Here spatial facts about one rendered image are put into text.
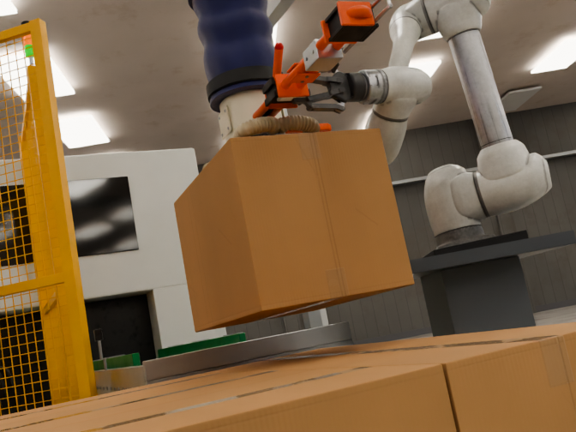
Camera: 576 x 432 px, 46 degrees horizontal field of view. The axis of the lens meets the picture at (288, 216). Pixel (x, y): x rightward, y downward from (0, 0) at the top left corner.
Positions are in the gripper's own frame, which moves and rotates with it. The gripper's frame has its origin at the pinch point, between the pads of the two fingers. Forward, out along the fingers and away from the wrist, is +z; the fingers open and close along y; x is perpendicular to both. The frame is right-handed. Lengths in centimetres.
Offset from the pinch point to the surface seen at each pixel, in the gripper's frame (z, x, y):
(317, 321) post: -53, 118, 57
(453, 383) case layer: 17, -64, 69
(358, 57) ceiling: -418, 592, -277
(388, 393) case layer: 27, -64, 68
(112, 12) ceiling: -72, 482, -277
